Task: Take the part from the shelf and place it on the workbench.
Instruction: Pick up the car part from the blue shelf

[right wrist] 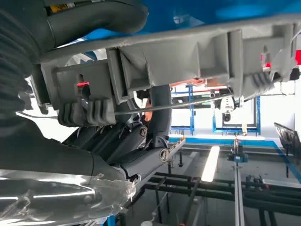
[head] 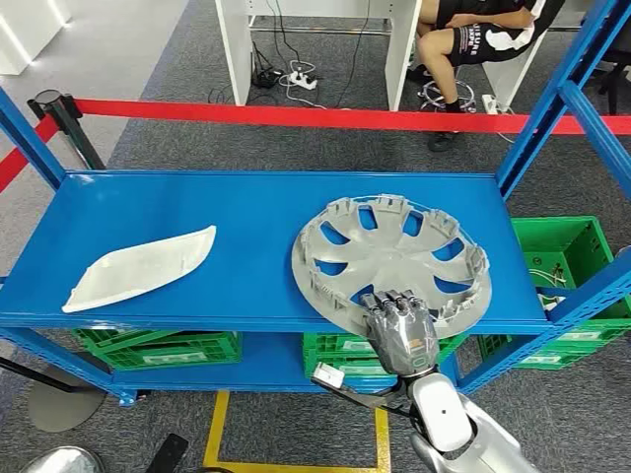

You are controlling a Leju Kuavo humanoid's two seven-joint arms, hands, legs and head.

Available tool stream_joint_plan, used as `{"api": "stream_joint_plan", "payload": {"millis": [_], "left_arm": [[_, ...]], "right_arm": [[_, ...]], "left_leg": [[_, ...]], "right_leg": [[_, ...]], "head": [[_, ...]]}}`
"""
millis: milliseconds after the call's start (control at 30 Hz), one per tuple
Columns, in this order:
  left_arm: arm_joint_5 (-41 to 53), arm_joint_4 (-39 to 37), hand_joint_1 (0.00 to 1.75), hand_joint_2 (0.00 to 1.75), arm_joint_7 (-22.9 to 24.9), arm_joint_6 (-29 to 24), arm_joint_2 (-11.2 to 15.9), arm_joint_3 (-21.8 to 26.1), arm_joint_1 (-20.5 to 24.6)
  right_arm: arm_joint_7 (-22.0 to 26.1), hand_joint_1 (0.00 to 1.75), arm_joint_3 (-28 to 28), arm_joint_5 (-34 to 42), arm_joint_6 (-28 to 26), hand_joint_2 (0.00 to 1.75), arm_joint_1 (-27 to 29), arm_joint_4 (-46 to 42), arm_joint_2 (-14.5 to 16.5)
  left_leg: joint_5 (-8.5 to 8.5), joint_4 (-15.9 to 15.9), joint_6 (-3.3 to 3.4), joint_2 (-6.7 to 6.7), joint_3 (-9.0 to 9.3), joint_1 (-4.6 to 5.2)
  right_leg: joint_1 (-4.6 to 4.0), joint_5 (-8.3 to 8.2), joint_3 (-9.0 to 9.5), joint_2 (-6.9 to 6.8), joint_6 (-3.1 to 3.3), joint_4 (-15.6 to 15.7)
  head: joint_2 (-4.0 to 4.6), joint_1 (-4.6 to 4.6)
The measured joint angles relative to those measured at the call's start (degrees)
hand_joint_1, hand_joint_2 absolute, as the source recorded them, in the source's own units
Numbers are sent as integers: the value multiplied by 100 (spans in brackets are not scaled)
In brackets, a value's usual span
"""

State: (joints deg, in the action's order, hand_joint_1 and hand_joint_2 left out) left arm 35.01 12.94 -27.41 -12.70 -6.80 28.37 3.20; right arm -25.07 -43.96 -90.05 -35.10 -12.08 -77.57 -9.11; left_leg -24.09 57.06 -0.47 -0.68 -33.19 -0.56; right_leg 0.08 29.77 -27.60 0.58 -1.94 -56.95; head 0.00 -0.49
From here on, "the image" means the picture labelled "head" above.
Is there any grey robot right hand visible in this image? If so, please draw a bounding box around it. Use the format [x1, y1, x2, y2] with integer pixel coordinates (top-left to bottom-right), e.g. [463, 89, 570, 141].
[359, 289, 441, 380]

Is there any grey plastic wheel hubcap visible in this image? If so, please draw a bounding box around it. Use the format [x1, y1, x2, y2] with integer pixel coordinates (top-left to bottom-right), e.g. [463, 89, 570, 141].
[290, 192, 493, 341]

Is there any blue metal shelf rack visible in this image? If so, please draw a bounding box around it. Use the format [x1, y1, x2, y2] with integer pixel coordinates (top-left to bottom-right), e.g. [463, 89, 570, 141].
[0, 0, 631, 407]

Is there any white curved plastic trim part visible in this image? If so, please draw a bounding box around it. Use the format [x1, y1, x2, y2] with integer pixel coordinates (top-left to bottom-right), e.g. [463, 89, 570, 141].
[61, 225, 218, 314]

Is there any green plastic crate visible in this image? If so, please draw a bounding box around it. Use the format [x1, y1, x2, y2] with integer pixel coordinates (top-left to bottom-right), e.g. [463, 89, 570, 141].
[301, 332, 469, 364]
[96, 334, 242, 372]
[74, 328, 237, 357]
[477, 216, 631, 359]
[303, 355, 395, 381]
[515, 349, 593, 372]

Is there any chrome stool base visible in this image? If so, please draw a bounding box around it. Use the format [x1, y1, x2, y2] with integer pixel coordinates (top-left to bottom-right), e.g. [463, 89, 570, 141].
[417, 78, 479, 113]

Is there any red barrier belt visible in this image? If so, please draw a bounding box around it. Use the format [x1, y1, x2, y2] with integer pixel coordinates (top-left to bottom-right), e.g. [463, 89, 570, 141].
[74, 98, 631, 136]
[0, 115, 60, 195]

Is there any white desk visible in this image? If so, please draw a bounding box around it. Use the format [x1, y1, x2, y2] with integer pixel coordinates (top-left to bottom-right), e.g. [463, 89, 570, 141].
[482, 29, 549, 112]
[214, 0, 424, 112]

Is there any seated person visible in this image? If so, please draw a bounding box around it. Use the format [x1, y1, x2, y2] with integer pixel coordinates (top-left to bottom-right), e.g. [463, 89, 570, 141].
[405, 0, 568, 153]

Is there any black power adapter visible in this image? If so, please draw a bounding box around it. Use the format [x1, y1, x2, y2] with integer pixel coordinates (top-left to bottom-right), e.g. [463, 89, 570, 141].
[251, 65, 285, 90]

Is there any black office chair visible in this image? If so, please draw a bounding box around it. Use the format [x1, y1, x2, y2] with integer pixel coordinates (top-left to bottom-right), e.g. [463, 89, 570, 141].
[596, 26, 631, 117]

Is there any black stanchion with round base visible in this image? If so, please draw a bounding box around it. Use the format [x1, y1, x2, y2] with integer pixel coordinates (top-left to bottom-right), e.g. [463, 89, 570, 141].
[0, 354, 108, 435]

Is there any white cable bundle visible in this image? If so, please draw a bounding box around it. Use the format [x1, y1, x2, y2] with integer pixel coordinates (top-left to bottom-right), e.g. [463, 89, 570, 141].
[528, 266, 568, 289]

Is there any black cable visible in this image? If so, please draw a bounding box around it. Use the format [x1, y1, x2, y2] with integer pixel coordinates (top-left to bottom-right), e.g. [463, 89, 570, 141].
[335, 0, 371, 109]
[266, 0, 303, 67]

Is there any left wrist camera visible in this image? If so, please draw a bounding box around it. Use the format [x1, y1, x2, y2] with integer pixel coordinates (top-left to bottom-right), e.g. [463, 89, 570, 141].
[143, 433, 189, 473]

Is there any black belt stanchion post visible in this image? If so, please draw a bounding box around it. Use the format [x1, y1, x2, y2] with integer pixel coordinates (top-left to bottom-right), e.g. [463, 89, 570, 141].
[26, 89, 107, 172]

